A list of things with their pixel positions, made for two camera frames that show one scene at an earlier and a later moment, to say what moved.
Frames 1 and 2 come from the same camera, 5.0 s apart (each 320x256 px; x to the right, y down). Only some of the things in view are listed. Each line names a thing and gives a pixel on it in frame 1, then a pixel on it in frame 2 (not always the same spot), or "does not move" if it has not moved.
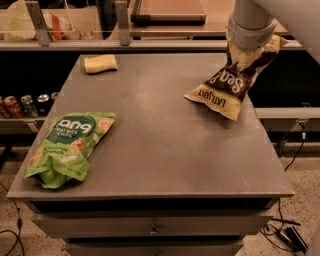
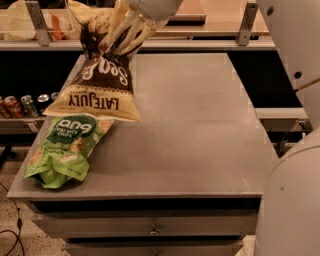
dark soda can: (44, 104) does not move
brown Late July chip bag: (225, 90) → (102, 87)
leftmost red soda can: (9, 107) does not move
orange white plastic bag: (18, 25) does not move
